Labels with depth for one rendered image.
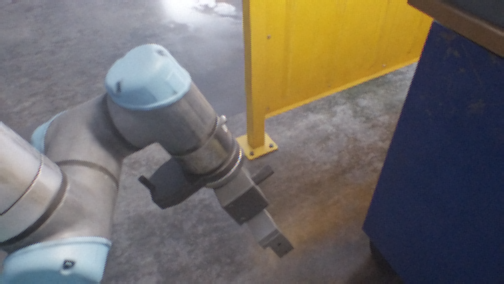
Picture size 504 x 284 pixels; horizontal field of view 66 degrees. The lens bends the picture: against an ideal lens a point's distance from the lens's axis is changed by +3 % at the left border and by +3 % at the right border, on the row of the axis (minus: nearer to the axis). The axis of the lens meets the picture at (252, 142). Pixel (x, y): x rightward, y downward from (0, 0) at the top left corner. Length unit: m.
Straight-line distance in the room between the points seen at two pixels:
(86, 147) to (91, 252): 0.11
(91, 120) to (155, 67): 0.10
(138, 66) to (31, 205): 0.16
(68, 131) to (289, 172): 1.29
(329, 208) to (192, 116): 1.18
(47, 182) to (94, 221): 0.06
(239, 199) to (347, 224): 1.08
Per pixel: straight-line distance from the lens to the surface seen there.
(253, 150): 1.72
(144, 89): 0.38
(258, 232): 0.49
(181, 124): 0.41
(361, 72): 1.90
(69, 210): 0.35
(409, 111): 0.94
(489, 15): 0.71
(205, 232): 1.48
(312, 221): 1.50
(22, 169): 0.33
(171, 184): 0.49
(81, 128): 0.44
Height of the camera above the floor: 1.24
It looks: 45 degrees down
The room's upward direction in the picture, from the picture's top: 2 degrees counter-clockwise
